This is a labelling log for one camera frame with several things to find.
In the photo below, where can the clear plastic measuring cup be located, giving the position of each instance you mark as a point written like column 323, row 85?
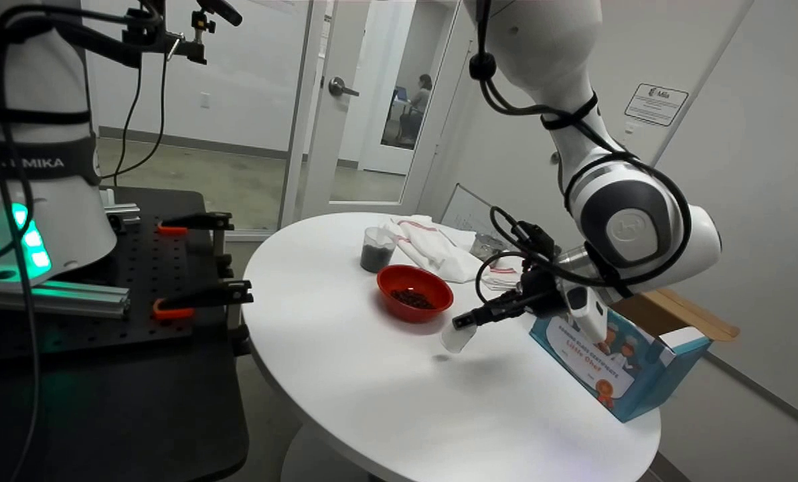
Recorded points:
column 377, row 254

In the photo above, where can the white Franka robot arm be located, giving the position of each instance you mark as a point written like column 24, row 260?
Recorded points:
column 541, row 36

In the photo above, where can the white door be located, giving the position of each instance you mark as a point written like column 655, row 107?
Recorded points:
column 327, row 136

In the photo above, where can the black orange bar clamp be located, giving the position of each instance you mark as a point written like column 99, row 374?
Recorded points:
column 193, row 224
column 203, row 298

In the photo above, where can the blue cardboard box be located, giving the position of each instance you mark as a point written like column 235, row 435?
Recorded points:
column 635, row 385

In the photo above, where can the white red-striped tea towel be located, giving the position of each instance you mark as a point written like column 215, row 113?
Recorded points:
column 426, row 242

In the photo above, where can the silver metal cup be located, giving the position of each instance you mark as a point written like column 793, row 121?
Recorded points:
column 482, row 248

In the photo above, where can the aluminium rail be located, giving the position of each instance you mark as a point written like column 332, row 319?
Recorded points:
column 61, row 298

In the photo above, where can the red bowl with dark contents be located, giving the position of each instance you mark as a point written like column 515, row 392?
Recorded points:
column 417, row 297

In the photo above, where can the white wall sign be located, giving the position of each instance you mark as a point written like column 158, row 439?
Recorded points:
column 656, row 107

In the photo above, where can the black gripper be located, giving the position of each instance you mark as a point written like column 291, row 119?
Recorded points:
column 551, row 287

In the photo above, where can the black robot cart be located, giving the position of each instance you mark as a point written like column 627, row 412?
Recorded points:
column 105, row 418

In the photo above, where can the black camera on mount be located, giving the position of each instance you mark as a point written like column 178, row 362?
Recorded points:
column 161, row 28

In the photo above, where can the small whiteboard leaning on wall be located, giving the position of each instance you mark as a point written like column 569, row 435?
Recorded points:
column 468, row 206

